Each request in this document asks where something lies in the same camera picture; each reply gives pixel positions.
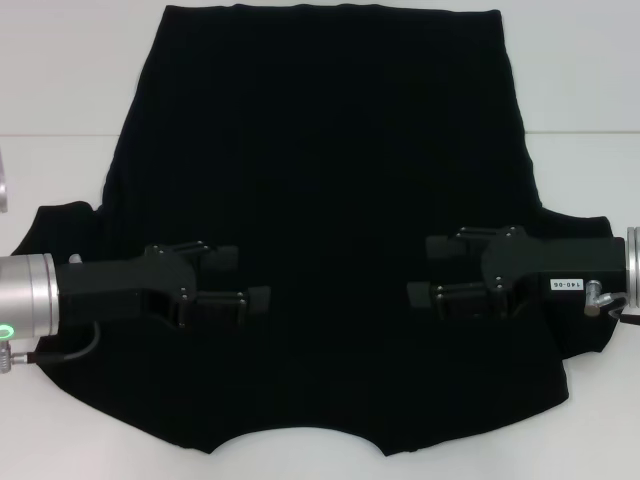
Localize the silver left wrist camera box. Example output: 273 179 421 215
0 145 10 214

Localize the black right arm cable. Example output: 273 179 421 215
584 279 640 327

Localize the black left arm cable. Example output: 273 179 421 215
0 319 101 374

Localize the black t-shirt with FREE print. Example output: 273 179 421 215
8 3 631 445

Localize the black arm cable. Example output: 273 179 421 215
0 319 101 374
584 279 640 327

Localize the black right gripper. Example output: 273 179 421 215
406 225 627 321

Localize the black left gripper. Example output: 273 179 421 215
54 241 272 334

